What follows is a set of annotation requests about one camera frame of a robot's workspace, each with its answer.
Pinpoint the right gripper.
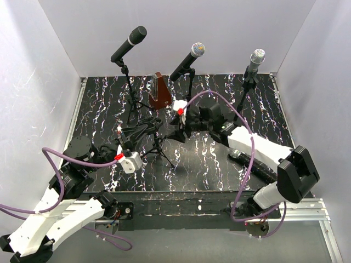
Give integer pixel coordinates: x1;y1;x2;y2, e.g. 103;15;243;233
166;111;212;144

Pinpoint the small black tripod stand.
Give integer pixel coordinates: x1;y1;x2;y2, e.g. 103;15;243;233
141;131;175;168

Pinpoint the tall black tripod stand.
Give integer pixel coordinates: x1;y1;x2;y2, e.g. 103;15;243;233
115;59;152;124

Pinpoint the black glitter microphone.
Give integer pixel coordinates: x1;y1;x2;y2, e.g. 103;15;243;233
228;149;277;184

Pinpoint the matte black microphone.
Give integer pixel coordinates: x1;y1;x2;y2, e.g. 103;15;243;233
110;26;147;62

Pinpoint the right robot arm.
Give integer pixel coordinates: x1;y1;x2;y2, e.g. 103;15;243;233
168;100;320;222

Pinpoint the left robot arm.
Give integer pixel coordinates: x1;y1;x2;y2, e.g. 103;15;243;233
1;117;163;262

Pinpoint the round base microphone stand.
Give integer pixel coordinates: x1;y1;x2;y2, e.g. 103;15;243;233
186;68;196;102

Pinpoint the black microphone iridescent head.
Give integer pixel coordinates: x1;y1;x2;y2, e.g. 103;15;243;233
170;42;205;82

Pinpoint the right round base stand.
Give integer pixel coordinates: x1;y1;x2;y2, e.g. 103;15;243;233
236;79;258;113

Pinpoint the silver glitter microphone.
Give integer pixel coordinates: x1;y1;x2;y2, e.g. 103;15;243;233
244;49;265;82

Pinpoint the brown wooden metronome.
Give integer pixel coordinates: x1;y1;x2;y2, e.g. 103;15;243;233
149;72;172;110

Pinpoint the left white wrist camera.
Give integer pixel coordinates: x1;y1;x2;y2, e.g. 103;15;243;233
115;152;143;174

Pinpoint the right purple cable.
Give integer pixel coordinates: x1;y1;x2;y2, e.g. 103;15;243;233
180;90;287;238

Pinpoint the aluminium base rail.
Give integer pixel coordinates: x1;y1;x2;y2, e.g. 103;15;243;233
67;75;333;262

